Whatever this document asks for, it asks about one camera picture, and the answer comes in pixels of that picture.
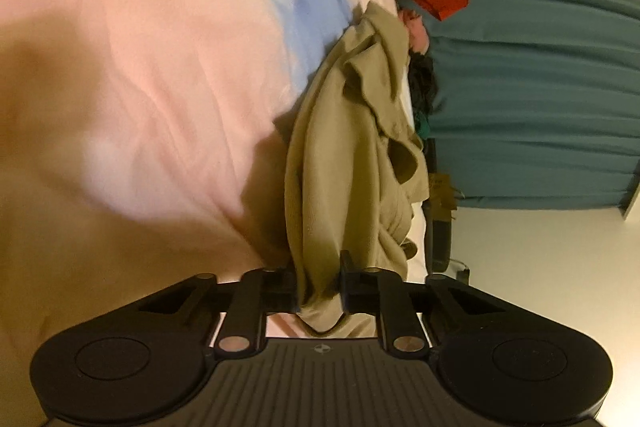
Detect blue curtain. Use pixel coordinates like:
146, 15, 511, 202
420, 0, 640, 212

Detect white bed duvet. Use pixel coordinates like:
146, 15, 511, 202
0, 0, 436, 343

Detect pink garment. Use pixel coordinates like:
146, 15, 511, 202
400, 8, 430, 55

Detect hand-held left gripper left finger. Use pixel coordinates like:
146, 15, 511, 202
137, 268, 301, 355

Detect brown cardboard box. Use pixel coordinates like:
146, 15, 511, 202
427, 174, 463, 220

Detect tan t-shirt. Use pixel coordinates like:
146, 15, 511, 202
272, 1, 431, 338

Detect black clothes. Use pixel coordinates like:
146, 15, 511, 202
409, 49, 441, 118

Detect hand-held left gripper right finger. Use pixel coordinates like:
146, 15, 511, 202
340, 251, 506, 353

